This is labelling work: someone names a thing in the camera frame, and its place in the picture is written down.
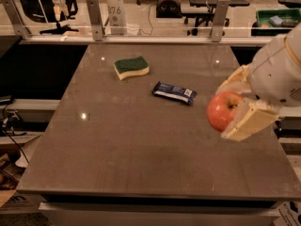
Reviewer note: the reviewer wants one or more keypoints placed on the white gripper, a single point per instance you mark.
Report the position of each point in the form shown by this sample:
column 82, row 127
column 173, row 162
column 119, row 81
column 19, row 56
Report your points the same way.
column 273, row 75

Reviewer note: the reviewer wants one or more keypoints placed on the red apple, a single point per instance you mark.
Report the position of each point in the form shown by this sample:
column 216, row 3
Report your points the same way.
column 222, row 109

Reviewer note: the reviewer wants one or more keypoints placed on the blue snack bar wrapper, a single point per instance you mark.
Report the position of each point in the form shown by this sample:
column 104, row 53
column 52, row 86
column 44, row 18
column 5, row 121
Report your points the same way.
column 175, row 93

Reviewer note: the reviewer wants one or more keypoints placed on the green plastic bin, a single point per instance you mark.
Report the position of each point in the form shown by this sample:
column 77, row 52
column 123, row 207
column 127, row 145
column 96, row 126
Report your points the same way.
column 270, row 22

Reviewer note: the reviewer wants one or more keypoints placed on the black desk in background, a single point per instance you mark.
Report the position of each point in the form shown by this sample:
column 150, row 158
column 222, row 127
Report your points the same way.
column 206, row 17

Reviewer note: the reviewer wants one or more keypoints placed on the black box with circles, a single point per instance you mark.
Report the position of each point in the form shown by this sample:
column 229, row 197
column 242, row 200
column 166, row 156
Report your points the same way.
column 168, row 9

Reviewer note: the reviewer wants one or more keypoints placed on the green yellow sponge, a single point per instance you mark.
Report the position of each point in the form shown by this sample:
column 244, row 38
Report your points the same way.
column 136, row 66

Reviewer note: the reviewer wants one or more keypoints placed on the white numbered pillar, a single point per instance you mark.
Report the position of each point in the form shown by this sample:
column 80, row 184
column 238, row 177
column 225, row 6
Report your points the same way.
column 117, row 19

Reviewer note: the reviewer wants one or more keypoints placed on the right metal bracket post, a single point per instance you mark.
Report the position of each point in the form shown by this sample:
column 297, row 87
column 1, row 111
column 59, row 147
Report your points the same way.
column 219, row 20

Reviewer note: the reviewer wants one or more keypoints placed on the metal bracket post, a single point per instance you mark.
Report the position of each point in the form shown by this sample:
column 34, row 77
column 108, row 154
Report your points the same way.
column 95, row 17
column 219, row 20
column 16, row 19

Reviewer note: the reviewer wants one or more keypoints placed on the middle metal bracket post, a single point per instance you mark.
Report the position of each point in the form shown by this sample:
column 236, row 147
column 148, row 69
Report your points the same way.
column 95, row 17

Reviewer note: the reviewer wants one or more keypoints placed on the left metal bracket post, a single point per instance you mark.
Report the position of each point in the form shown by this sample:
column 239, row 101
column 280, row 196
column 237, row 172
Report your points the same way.
column 16, row 19

